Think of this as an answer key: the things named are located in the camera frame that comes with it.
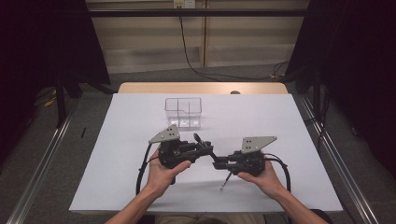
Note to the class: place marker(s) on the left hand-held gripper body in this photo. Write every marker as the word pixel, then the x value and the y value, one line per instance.
pixel 169 152

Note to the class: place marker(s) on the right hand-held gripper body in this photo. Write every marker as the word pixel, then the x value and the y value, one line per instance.
pixel 249 161

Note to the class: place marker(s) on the thin black makeup pencil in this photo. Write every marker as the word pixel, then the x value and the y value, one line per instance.
pixel 224 183

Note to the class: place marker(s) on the clear plastic organizer box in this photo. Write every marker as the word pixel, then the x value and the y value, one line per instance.
pixel 183 112

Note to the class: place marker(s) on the person's left hand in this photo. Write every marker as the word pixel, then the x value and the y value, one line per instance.
pixel 158 177

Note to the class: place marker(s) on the person's right hand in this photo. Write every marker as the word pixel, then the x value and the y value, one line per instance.
pixel 267 182

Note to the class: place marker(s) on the white table sheet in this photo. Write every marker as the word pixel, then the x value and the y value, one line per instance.
pixel 124 130

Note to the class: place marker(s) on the round table grommet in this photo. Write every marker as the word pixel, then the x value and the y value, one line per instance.
pixel 235 92

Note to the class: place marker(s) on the small black stick on floor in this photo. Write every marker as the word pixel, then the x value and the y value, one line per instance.
pixel 83 132

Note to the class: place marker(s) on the yellow item on floor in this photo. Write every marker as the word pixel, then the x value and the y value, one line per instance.
pixel 49 101

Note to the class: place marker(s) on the black curtain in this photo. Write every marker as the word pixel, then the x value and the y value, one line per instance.
pixel 37 46
pixel 358 62

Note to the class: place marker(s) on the aluminium floor rail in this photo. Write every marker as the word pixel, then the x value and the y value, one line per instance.
pixel 40 165
pixel 339 161

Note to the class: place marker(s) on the black stand post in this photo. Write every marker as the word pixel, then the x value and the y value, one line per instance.
pixel 60 102

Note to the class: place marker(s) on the black horizontal frame bar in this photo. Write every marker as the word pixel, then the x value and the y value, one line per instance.
pixel 199 12

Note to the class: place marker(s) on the white wall socket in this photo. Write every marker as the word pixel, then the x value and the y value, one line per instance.
pixel 184 3

